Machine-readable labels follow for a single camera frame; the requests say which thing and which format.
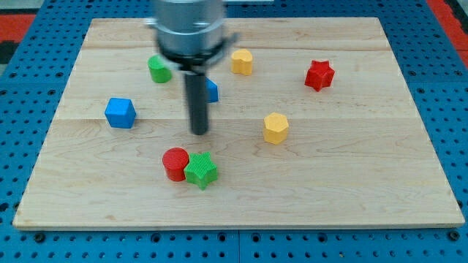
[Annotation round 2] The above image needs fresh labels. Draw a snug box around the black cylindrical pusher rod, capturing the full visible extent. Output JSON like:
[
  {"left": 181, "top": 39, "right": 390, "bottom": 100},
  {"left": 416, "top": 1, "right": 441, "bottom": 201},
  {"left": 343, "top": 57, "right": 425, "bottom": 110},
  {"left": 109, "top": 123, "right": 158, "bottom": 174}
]
[{"left": 184, "top": 72, "right": 209, "bottom": 135}]

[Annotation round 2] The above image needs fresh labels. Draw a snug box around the red cylinder block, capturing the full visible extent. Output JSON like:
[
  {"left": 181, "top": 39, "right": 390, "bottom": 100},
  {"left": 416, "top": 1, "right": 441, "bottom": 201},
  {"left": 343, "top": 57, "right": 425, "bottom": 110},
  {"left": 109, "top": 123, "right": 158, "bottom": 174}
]
[{"left": 162, "top": 148, "right": 189, "bottom": 182}]

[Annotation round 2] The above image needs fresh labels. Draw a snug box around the green star block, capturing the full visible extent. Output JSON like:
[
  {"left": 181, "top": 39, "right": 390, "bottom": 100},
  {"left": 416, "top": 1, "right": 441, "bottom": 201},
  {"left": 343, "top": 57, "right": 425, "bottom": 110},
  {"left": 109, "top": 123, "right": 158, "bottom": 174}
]
[{"left": 184, "top": 152, "right": 218, "bottom": 191}]

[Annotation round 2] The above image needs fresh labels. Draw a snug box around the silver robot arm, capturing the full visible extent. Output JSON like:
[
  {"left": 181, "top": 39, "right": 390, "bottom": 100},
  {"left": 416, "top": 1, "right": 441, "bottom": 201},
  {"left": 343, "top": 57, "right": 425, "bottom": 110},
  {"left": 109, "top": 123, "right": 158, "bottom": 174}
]
[{"left": 149, "top": 0, "right": 239, "bottom": 135}]

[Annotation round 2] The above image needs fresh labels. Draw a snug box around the red star block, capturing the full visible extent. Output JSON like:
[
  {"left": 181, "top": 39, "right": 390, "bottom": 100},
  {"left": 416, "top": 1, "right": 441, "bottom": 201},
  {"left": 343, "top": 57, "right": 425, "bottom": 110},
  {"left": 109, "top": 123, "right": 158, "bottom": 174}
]
[{"left": 304, "top": 60, "right": 335, "bottom": 92}]

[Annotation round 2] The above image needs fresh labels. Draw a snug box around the blue block behind rod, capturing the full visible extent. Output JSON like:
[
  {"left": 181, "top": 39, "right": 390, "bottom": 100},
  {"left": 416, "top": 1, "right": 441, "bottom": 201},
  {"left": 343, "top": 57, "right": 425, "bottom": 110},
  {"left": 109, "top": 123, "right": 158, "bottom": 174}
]
[{"left": 206, "top": 78, "right": 219, "bottom": 103}]

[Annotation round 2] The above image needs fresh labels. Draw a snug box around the green cylinder block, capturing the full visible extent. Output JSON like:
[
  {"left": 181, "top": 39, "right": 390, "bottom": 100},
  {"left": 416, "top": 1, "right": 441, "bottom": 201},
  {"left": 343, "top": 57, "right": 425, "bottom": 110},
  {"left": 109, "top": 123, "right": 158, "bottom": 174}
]
[{"left": 147, "top": 55, "right": 172, "bottom": 83}]

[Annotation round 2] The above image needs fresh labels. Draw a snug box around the yellow heart block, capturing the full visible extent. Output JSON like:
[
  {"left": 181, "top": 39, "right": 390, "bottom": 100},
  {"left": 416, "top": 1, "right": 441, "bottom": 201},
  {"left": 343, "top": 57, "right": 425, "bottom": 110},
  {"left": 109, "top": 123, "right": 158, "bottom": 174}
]
[{"left": 231, "top": 49, "right": 253, "bottom": 75}]

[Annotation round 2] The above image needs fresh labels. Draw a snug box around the blue cube block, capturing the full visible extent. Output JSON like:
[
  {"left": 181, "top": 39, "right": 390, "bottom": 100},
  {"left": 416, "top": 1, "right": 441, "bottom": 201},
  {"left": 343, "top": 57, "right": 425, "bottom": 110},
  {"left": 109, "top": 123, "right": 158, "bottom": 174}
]
[{"left": 105, "top": 97, "right": 136, "bottom": 129}]

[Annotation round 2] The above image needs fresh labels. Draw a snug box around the yellow hexagon block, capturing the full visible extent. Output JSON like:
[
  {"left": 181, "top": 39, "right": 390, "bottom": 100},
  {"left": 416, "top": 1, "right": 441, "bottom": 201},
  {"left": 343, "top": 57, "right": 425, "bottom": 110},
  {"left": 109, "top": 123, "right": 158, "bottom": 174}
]
[{"left": 263, "top": 113, "right": 289, "bottom": 145}]

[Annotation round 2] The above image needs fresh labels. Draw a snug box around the wooden board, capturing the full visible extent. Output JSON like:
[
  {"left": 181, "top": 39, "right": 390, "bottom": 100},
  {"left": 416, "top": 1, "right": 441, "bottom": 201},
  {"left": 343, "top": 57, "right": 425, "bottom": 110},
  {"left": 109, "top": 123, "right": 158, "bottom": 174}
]
[{"left": 12, "top": 18, "right": 464, "bottom": 231}]

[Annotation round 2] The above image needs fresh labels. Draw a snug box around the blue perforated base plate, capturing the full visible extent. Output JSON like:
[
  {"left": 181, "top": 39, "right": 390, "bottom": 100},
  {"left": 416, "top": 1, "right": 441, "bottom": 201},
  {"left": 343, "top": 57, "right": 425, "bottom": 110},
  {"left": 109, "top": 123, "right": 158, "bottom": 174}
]
[{"left": 1, "top": 0, "right": 467, "bottom": 262}]

